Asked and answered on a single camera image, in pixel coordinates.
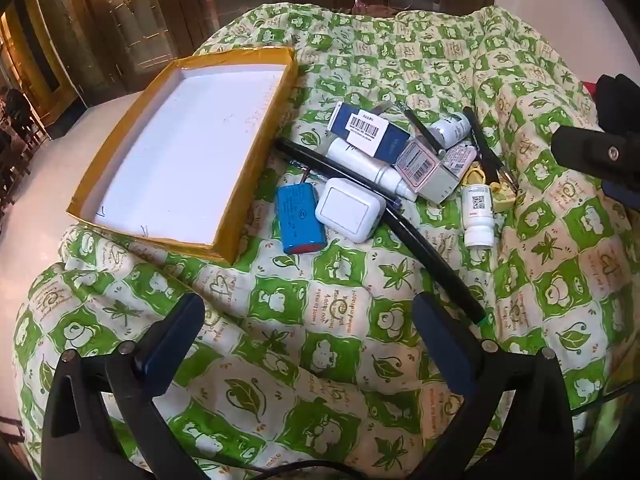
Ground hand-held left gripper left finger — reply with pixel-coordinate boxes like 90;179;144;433
41;292;207;480

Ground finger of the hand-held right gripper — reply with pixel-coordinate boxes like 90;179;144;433
551;125;640;206
597;74;640;133

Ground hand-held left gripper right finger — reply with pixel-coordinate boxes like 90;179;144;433
412;290;576;480

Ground long black pen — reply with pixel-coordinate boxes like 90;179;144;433
276;137;488;326

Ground white pill bottle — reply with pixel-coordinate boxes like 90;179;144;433
461;184;497;250

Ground small white bottle green label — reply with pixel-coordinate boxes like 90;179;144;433
430;112;473;148

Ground white charger plug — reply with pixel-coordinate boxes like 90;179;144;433
315;176;387;243

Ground pink grey small box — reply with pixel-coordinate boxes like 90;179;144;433
395;137;463;206

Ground blue battery pack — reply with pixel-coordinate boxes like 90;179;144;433
274;183;327;256

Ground white spray bottle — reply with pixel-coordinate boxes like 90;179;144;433
326;137;418;203

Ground yellow cardboard box tray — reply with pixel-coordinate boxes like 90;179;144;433
67;46;298;266

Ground dark blue carton box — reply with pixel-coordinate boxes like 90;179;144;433
327;101;412;163

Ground green printed blanket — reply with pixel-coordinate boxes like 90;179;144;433
10;2;640;480

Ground thin black pencil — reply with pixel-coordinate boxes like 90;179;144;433
402;107;447;157

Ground dark wooden chair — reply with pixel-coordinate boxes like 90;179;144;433
0;87;51;211

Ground wooden wardrobe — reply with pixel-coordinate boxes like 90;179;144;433
0;0;281;111

